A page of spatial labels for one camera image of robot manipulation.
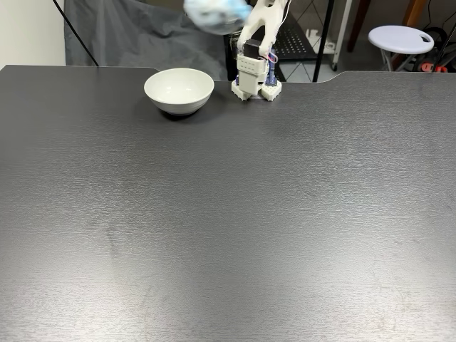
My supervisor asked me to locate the thin black slanted pole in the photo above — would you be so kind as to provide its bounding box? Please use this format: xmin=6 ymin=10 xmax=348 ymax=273
xmin=52 ymin=0 xmax=100 ymax=68

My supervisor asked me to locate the white round stool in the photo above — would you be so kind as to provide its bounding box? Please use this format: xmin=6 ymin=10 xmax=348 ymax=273
xmin=368 ymin=25 xmax=435 ymax=72

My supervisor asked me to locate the white bowl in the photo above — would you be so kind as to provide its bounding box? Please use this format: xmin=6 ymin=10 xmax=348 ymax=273
xmin=143 ymin=68 xmax=215 ymax=116

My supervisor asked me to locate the grey cloth backdrop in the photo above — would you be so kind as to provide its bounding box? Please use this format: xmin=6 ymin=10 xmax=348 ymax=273
xmin=63 ymin=0 xmax=229 ymax=81

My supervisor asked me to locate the blue table clamp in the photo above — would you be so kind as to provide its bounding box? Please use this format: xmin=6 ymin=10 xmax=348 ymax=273
xmin=265 ymin=42 xmax=279 ymax=87

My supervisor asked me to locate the black perforated shelf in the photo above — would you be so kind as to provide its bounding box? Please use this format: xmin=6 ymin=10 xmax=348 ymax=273
xmin=274 ymin=13 xmax=318 ymax=61

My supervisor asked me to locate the brown wooden leg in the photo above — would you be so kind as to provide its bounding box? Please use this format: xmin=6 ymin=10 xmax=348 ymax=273
xmin=347 ymin=0 xmax=371 ymax=53

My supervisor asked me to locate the black upright pole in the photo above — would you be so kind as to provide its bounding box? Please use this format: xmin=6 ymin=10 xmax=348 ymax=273
xmin=312 ymin=0 xmax=334 ymax=83

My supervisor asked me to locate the skyblue plush doll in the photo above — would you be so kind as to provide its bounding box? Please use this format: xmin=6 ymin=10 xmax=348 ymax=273
xmin=182 ymin=0 xmax=252 ymax=36

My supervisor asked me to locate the white cart frame post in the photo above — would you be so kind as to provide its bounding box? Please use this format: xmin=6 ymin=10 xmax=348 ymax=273
xmin=331 ymin=0 xmax=353 ymax=71

